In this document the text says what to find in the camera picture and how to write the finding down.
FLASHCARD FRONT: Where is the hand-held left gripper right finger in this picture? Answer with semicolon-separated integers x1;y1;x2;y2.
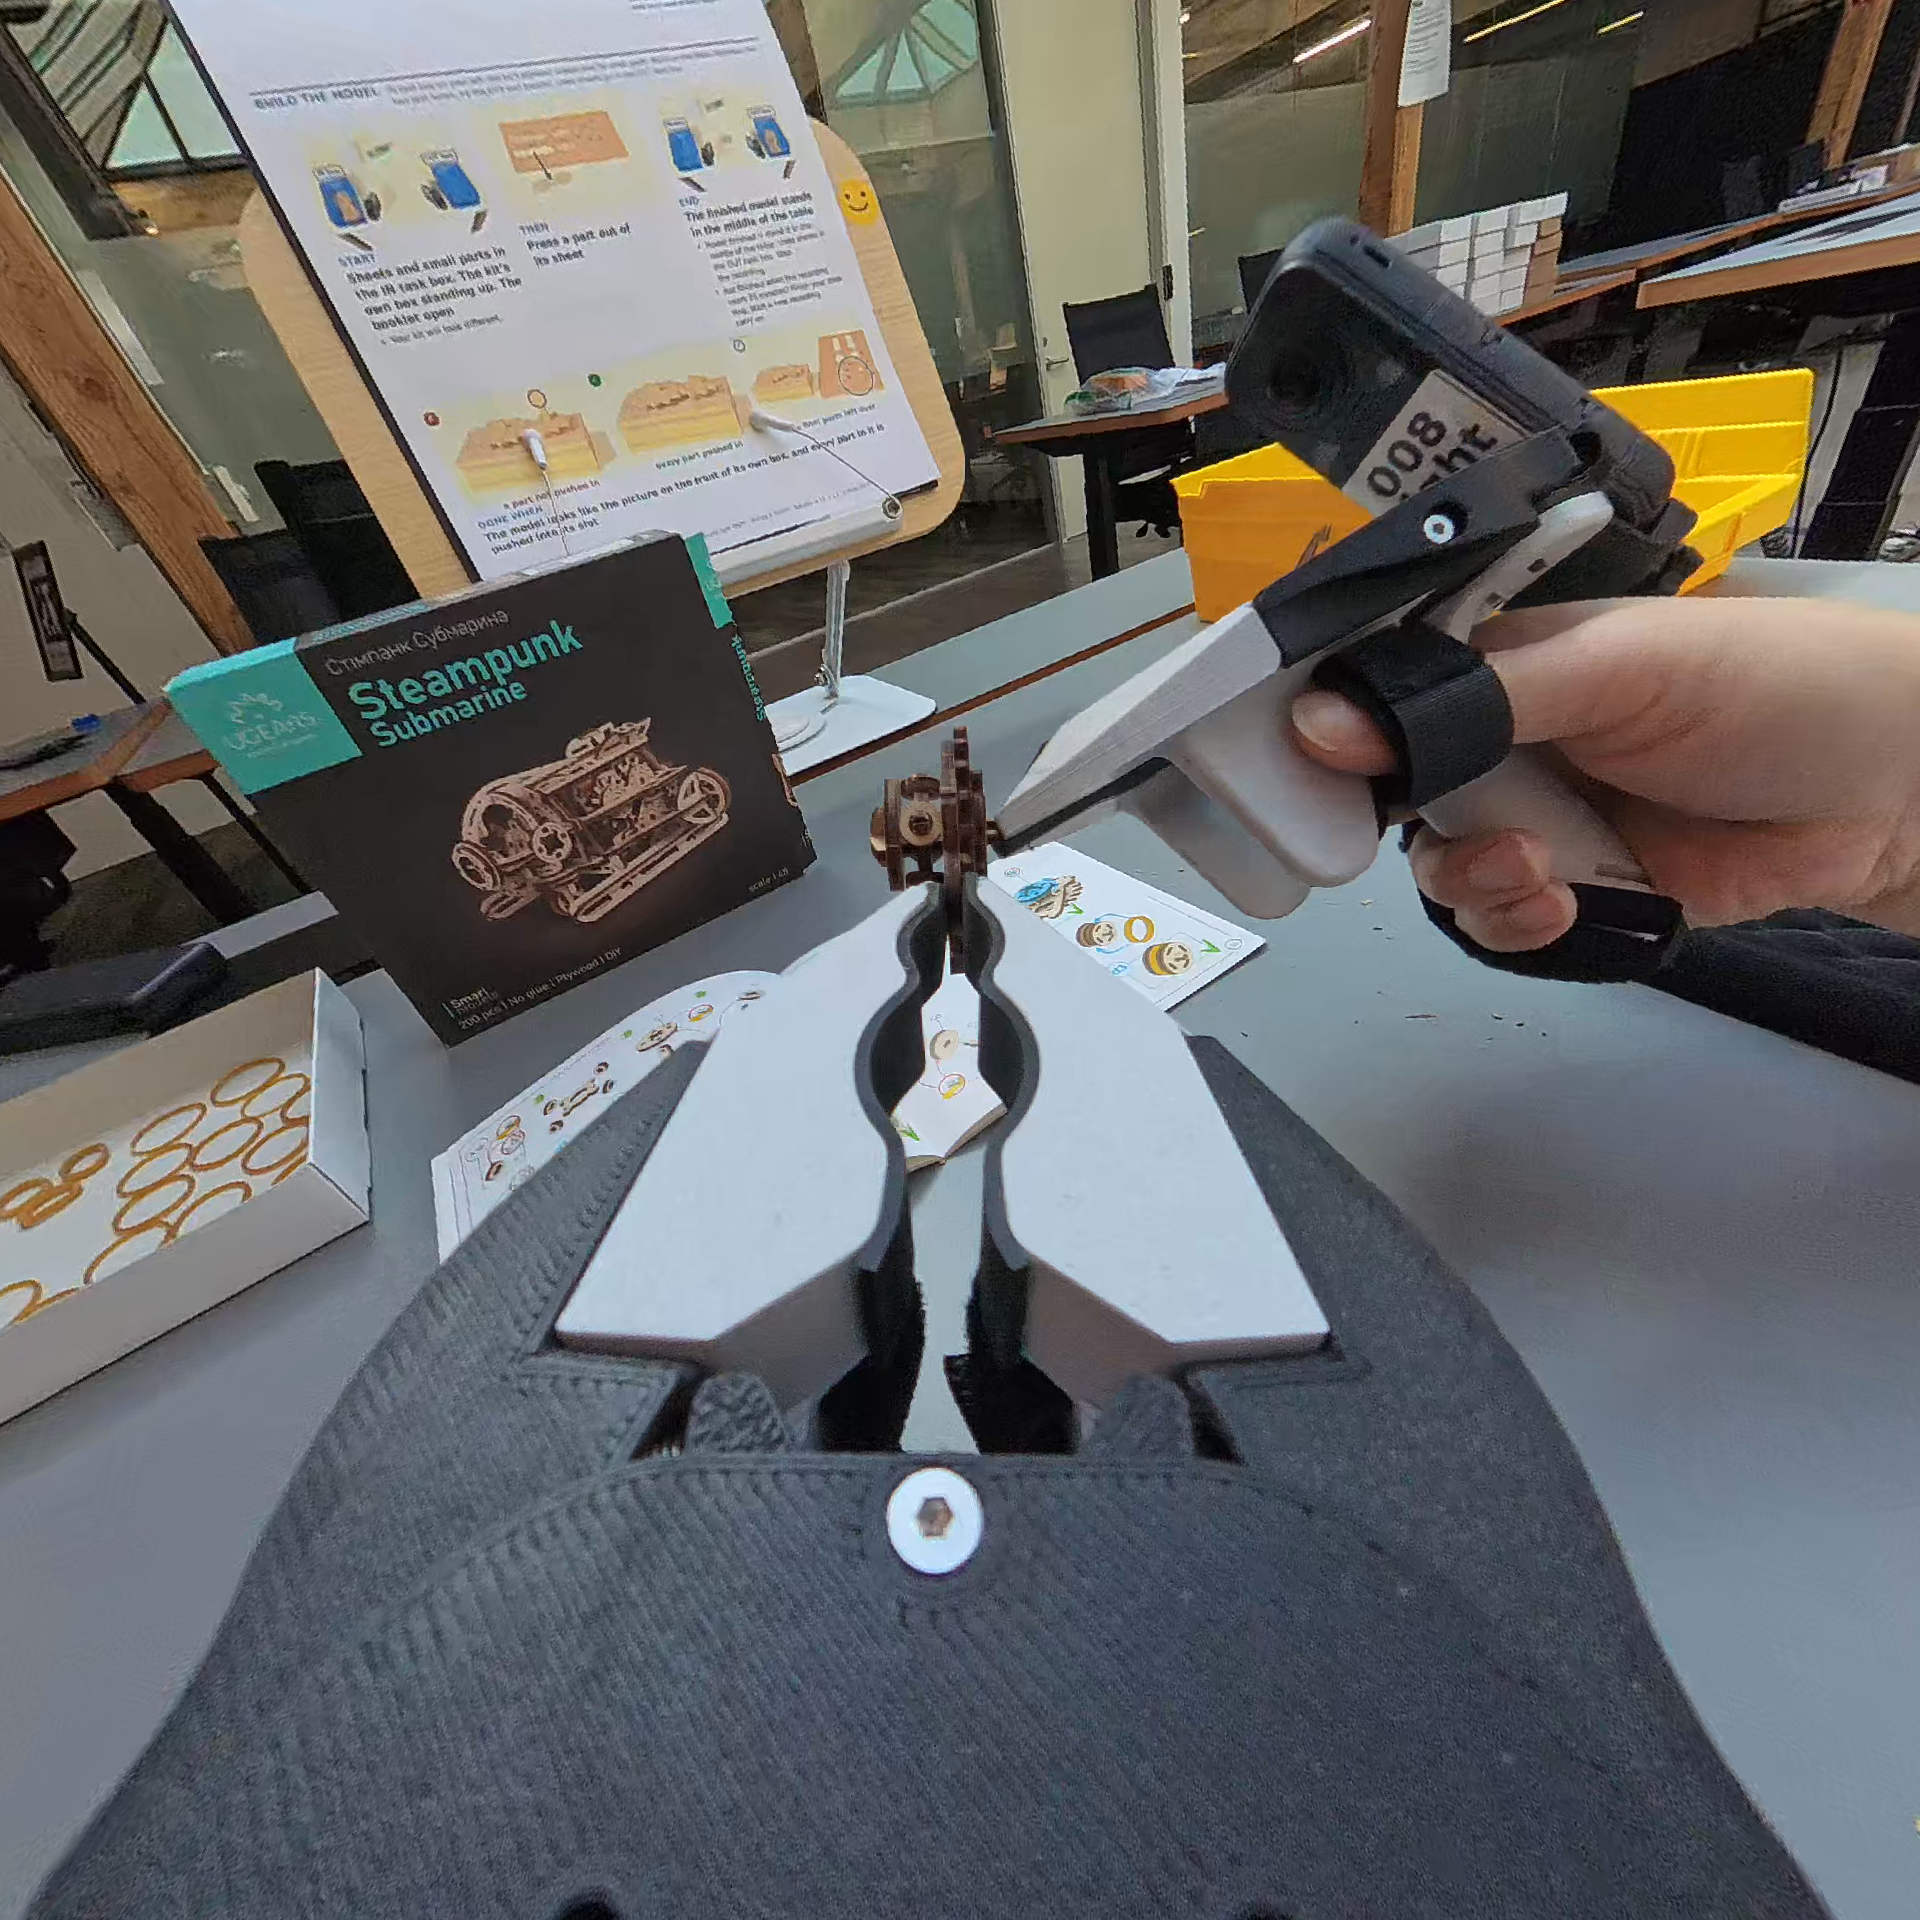
957;884;1334;1420

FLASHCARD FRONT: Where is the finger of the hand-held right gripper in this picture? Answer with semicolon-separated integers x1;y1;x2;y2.
993;596;1299;848

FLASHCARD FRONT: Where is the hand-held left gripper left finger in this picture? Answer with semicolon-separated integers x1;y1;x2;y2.
556;884;952;1420

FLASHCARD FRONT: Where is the yellow plastic bin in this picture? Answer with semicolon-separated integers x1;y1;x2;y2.
1170;367;1818;624

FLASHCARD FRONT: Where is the black quilted wrist rest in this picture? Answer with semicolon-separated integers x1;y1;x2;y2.
1642;903;1920;1085

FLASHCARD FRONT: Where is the stack of white boxes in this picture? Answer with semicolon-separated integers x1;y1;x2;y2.
1382;191;1571;319

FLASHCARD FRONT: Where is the wooden display board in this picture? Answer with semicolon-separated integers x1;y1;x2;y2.
237;116;969;601

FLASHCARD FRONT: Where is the printed instruction sheet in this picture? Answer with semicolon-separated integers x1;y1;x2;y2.
165;0;945;584

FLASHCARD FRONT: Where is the open instruction booklet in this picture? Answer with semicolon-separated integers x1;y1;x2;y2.
432;838;1267;1263

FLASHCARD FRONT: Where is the person's right hand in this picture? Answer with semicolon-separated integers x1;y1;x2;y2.
1289;596;1920;961

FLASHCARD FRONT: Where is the white cardboard box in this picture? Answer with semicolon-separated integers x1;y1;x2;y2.
0;967;372;1426

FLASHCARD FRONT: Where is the brown wooden table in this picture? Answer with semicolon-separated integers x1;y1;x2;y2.
990;381;1235;584

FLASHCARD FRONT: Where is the black model kit box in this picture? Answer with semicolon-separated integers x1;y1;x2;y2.
162;528;818;1047

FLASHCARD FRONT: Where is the black and white marker sign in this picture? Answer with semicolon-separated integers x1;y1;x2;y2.
11;544;80;684

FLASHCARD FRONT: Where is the black office chair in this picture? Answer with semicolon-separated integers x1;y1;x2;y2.
1062;285;1186;540

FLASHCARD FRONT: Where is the wooden gear assembly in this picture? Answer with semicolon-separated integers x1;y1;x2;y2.
872;729;1003;976

